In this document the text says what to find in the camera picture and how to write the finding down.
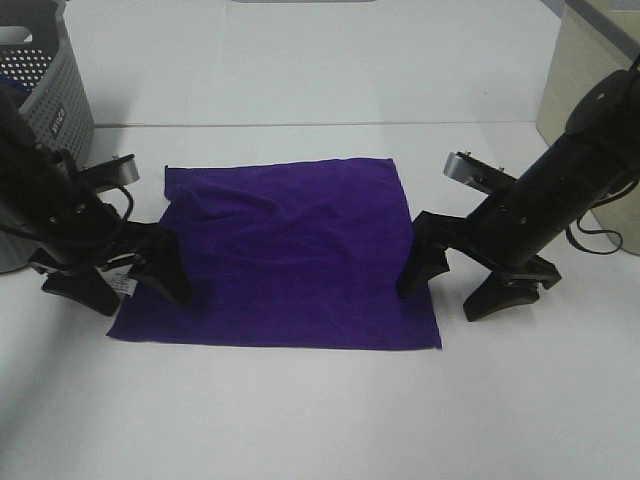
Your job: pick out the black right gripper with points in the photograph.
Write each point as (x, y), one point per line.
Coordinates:
(505, 233)

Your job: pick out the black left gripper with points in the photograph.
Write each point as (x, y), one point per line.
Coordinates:
(76, 231)

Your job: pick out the purple microfiber towel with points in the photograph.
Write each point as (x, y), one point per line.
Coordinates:
(302, 255)

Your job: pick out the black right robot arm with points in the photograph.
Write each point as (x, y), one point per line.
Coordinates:
(594, 161)

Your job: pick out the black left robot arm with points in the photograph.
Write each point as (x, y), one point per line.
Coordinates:
(17, 139)

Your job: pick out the blue cloth inside grey basket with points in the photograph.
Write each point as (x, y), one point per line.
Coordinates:
(13, 89)

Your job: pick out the grey perforated plastic basket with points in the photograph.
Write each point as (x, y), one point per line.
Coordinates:
(57, 109)

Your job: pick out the beige plastic basket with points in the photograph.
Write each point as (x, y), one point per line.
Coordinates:
(570, 75)

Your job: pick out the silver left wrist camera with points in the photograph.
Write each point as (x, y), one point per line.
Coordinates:
(119, 171)

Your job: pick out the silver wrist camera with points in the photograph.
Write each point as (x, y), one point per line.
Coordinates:
(467, 170)
(119, 171)

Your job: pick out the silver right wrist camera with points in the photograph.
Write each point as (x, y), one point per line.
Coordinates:
(467, 170)

